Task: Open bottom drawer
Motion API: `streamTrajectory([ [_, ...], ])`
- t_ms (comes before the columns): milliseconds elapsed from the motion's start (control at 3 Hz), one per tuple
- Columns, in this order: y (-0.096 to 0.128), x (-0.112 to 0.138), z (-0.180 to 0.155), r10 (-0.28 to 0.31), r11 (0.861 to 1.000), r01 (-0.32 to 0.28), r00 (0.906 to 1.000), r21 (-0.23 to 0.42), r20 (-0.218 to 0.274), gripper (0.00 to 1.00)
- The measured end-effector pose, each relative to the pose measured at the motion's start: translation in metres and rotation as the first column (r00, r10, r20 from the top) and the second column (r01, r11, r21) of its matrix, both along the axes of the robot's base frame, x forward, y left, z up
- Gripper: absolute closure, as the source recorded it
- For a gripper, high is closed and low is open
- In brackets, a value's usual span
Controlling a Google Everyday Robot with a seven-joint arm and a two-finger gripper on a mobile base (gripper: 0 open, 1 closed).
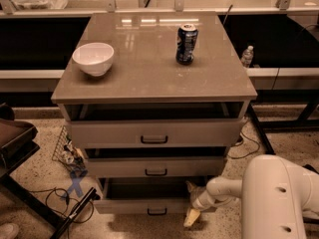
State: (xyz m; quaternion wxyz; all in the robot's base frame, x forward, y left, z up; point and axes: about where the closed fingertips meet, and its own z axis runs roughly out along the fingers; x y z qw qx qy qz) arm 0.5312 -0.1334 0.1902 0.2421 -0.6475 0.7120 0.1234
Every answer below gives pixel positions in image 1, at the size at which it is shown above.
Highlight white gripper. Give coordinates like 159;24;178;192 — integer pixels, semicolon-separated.
183;180;211;228

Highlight grey drawer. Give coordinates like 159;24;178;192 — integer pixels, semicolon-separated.
94;176;208;216
66;119;245;148
85;156;224;177

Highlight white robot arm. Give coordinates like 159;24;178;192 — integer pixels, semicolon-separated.
183;154;319;239

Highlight grey drawer cabinet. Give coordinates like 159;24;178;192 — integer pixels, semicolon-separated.
51;11;258;184

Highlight black table leg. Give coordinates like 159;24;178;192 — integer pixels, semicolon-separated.
247;105;275;154

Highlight blue tape cross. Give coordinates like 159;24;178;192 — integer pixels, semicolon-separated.
63;170;88;198

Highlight clear plastic water bottle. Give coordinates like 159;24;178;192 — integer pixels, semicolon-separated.
240;46;254;68

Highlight dark blue soda can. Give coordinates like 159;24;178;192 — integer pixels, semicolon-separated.
175;23;198;65

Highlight white ceramic bowl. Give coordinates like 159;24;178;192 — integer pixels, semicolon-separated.
72;43;115;77

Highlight white shoe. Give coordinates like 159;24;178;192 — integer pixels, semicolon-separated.
0;223;19;239

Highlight black floor cable right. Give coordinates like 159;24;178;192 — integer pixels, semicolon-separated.
227;118;261;160

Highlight black floor cable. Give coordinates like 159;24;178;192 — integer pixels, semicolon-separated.
227;118;261;160
29;186;96;239

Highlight wire mesh basket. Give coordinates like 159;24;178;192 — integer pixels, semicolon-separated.
52;127;86;174

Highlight black floor cable left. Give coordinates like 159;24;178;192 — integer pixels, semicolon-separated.
29;186;96;239

